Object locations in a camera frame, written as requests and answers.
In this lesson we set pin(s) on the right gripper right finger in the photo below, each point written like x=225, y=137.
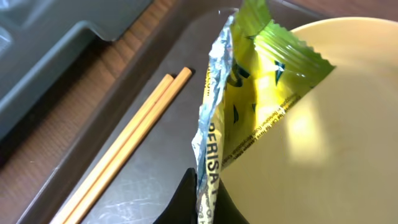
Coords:
x=225, y=209

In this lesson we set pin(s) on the yellow round plate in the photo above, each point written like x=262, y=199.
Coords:
x=333, y=157

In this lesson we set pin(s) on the dark brown serving tray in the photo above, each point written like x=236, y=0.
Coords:
x=176, y=34

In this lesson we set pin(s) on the green yellow snack wrapper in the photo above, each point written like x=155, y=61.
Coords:
x=257, y=71

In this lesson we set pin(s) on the grey plastic dishwasher rack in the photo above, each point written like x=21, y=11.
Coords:
x=41, y=38

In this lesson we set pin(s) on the wooden chopstick right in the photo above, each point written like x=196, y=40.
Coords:
x=120, y=150

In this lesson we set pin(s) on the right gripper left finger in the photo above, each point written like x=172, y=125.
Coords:
x=182, y=207

